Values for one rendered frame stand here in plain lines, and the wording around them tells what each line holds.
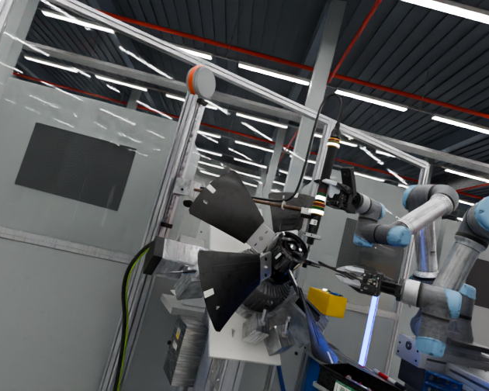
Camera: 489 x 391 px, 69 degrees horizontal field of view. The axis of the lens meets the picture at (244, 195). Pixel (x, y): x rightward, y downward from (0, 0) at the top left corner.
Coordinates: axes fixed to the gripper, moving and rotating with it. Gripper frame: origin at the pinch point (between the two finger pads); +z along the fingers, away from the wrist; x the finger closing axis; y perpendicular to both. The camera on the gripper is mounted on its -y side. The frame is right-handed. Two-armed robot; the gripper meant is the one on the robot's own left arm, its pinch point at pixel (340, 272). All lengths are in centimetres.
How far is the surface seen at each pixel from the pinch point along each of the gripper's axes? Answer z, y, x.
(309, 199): 20.2, -11.6, -23.7
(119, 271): 99, 5, 25
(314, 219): 11.1, 4.1, -16.0
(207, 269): 24.7, 43.2, 3.3
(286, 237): 16.4, 13.7, -8.2
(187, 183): 71, 3, -21
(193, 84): 82, 1, -67
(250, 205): 30.1, 17.4, -16.2
